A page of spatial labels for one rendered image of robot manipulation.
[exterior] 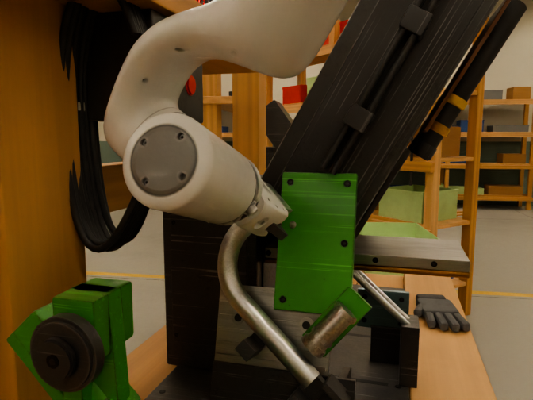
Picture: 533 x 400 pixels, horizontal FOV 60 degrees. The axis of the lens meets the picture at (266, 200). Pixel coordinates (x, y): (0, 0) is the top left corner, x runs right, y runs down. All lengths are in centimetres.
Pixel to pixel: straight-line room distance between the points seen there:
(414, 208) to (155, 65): 311
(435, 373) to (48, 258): 68
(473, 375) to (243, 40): 76
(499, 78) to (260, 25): 987
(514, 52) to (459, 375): 955
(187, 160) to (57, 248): 34
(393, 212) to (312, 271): 291
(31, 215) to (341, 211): 42
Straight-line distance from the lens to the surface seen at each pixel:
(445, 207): 362
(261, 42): 36
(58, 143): 67
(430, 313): 116
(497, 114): 1014
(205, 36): 39
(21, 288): 64
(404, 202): 351
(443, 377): 94
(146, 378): 95
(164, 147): 39
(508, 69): 1025
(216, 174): 39
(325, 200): 70
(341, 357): 97
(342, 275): 69
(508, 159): 966
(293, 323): 72
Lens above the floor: 133
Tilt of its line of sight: 8 degrees down
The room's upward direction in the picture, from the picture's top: straight up
